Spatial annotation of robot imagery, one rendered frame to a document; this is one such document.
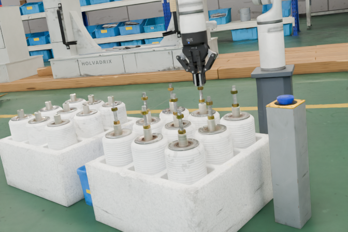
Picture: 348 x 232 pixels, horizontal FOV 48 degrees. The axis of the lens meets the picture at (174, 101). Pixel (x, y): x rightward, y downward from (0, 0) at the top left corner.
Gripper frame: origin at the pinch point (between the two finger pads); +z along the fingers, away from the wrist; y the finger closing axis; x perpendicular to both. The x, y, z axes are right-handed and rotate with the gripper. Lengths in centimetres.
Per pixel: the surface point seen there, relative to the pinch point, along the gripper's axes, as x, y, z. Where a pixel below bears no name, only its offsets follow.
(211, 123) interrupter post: -15.1, 9.7, 8.3
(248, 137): -5.3, 15.5, 15.4
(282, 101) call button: -12.1, 27.3, 3.1
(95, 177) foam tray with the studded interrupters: -27.8, -21.5, 20.9
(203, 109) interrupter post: -0.9, 0.6, 9.0
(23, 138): -14, -66, 17
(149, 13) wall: 748, -499, -12
